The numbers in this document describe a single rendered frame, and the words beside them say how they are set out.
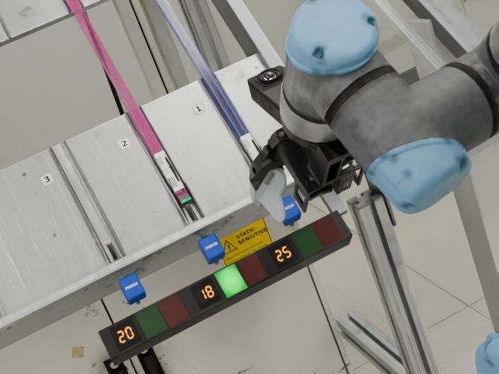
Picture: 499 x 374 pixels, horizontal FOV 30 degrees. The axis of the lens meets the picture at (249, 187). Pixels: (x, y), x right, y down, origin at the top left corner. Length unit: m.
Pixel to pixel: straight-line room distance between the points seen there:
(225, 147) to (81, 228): 0.21
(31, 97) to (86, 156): 1.87
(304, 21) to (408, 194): 0.17
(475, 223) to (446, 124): 0.71
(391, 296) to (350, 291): 1.06
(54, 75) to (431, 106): 2.39
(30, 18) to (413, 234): 1.47
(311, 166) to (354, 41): 0.21
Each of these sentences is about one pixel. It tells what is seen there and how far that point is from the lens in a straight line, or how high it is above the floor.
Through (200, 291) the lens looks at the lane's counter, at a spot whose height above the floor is 0.66.
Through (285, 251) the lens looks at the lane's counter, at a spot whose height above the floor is 0.66.
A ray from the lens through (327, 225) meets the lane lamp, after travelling 1.20.
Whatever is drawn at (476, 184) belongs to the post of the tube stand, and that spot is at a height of 0.55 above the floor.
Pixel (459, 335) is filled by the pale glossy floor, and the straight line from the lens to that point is 2.10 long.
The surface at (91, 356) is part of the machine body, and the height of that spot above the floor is 0.47.
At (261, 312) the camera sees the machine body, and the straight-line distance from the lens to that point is 1.60.
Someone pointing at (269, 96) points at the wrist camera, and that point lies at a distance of 0.98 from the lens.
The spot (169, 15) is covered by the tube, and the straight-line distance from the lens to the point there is 1.32.
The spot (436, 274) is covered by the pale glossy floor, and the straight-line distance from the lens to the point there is 2.34.
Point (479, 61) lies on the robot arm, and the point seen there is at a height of 0.91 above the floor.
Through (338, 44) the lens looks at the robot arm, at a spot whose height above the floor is 0.97.
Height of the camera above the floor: 1.17
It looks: 21 degrees down
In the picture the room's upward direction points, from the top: 21 degrees counter-clockwise
